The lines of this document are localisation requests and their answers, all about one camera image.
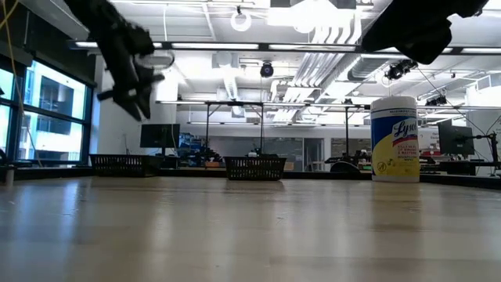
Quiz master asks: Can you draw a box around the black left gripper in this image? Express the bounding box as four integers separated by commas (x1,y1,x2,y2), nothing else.
96,54,166,122

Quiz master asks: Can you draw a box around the black plastic mesh basket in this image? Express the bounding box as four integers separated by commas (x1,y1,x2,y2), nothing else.
88,154,165,179
223,155,288,182

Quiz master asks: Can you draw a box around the black computer monitor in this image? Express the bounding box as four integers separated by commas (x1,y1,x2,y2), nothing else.
437,119,476,157
139,123,182,156

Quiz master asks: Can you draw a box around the large framed window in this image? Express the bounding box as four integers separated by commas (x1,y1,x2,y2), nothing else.
0,58,95,165

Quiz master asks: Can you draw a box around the Lysol disinfecting wipes canister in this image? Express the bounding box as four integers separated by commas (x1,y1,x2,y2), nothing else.
369,96,421,183

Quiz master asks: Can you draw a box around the black metal gantry frame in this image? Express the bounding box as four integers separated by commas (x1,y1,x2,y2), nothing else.
156,99,371,157

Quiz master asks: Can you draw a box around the white ring light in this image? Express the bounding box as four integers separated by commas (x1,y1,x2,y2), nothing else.
229,10,253,33

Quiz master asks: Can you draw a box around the yellow hanging cable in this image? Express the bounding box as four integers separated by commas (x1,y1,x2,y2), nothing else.
0,0,42,168

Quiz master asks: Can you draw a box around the black dome camera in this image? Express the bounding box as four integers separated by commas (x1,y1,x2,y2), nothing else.
259,61,276,79

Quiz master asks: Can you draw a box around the black ceiling camera rig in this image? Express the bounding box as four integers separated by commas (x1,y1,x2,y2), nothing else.
384,58,420,81

